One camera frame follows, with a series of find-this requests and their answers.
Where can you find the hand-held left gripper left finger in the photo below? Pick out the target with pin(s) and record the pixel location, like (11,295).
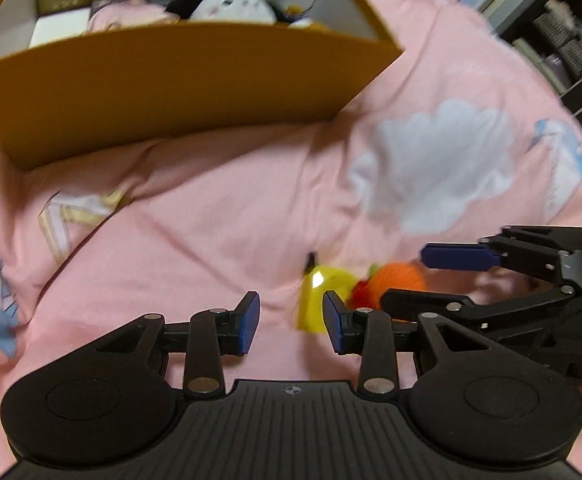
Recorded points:
(248,322)

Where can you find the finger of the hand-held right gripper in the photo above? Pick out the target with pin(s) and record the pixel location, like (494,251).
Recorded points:
(421,302)
(461,256)

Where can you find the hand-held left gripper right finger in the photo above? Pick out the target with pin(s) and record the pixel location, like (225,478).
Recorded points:
(334,324)

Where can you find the yellow plush toy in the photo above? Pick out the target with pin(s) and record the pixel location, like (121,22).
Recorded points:
(318,300)

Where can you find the orange knitted toy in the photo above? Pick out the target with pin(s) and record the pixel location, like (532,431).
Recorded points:
(396,280)

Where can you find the orange cardboard storage box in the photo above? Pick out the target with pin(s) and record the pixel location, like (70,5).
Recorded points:
(171,90)

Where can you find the plush doll with striped hat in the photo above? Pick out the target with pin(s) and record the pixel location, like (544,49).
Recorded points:
(231,5)

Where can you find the white rectangular box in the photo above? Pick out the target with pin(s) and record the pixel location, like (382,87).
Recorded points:
(61,27)

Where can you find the dark storage shelf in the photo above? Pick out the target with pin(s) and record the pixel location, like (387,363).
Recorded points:
(541,25)

